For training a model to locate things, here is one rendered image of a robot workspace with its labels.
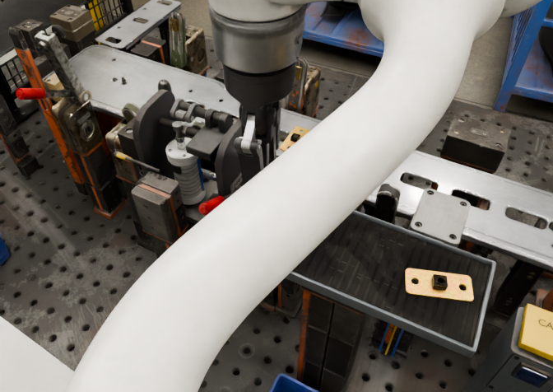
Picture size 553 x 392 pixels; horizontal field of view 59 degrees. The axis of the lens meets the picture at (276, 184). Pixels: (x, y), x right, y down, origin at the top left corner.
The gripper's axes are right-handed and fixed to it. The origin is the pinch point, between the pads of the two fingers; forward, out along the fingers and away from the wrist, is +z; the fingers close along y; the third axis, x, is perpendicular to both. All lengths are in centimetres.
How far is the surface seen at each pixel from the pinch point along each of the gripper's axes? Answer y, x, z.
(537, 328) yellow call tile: -8.0, -36.1, 7.4
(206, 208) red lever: 1.3, 9.1, 7.9
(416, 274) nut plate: -3.9, -21.5, 7.1
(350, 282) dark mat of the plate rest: -6.8, -13.3, 7.4
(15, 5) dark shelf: 71, 92, 20
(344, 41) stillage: 216, 8, 103
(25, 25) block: 54, 76, 15
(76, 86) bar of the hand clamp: 32, 49, 14
